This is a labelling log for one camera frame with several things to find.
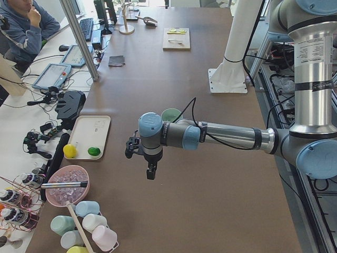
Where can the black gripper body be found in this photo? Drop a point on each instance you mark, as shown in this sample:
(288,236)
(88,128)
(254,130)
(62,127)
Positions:
(150,158)

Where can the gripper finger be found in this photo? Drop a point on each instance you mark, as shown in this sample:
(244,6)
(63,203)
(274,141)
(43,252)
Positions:
(150,173)

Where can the light green bowl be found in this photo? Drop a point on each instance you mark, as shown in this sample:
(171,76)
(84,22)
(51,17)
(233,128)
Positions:
(171,115)

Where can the white ceramic spoon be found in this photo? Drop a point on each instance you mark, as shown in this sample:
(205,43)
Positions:
(175,41)

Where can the pink ice bowl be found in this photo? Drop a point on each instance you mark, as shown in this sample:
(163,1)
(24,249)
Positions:
(72,173)

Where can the green lime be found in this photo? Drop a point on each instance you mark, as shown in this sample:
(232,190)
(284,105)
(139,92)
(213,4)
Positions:
(94,151)

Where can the metal tongs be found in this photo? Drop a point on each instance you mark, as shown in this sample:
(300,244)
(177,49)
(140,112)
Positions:
(59,185)

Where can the cream rabbit tray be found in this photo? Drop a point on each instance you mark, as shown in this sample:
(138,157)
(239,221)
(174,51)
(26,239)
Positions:
(89,131)

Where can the blue plastic cup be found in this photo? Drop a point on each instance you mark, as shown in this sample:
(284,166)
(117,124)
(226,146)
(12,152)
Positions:
(84,208)

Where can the white plastic cup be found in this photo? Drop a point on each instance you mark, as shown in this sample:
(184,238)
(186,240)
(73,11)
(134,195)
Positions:
(91,221)

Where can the pink plastic cup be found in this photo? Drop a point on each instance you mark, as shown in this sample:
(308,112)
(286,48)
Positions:
(104,237)

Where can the yellow lemon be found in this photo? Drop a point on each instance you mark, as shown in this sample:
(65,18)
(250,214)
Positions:
(70,151)

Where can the wooden cup rack stick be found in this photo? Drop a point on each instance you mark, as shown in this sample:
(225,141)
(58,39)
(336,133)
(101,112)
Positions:
(79,227)

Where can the green plastic cup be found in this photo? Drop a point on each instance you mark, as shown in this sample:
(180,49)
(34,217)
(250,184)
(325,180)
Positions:
(62,224)

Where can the pale teal plastic cup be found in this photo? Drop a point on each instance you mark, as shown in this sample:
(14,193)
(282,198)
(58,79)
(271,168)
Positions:
(70,239)

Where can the grey folded cloth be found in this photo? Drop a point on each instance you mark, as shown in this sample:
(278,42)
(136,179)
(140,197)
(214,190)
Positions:
(117,60)

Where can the yellow plastic cup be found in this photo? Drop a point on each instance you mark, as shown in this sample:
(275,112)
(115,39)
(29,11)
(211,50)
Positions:
(77,249)

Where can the bamboo cutting board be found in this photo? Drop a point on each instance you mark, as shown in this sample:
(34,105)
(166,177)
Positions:
(186,45)

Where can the near teach pendant tablet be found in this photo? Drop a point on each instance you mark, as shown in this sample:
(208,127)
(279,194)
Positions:
(54,75)

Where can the teach pendant tablet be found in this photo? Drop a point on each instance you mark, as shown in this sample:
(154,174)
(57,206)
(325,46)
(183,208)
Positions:
(54,75)
(73,57)

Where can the far teach pendant tablet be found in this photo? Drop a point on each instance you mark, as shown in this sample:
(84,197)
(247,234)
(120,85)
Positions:
(73,57)

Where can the wooden mug tree stand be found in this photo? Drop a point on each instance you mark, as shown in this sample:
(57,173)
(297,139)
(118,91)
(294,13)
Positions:
(125,28)

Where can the metal scoop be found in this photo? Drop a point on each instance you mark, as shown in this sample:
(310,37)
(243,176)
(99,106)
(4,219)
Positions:
(148,21)

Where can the black computer mouse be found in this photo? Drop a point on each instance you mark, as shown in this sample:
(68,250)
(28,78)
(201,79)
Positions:
(63,48)

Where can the black keyboard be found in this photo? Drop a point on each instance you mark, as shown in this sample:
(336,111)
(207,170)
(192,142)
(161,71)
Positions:
(86,26)

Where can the black monitor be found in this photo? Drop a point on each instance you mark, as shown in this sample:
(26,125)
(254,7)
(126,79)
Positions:
(105,11)

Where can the seated person in hoodie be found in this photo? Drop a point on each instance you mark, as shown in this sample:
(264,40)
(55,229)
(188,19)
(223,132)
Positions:
(30,26)

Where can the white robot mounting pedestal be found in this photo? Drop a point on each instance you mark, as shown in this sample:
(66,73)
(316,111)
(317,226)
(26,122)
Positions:
(229,76)

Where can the copper wire bottle rack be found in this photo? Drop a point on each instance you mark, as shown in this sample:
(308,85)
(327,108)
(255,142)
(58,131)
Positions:
(25,200)

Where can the aluminium frame post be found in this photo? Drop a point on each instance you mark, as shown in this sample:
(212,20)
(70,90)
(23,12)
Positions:
(75,27)

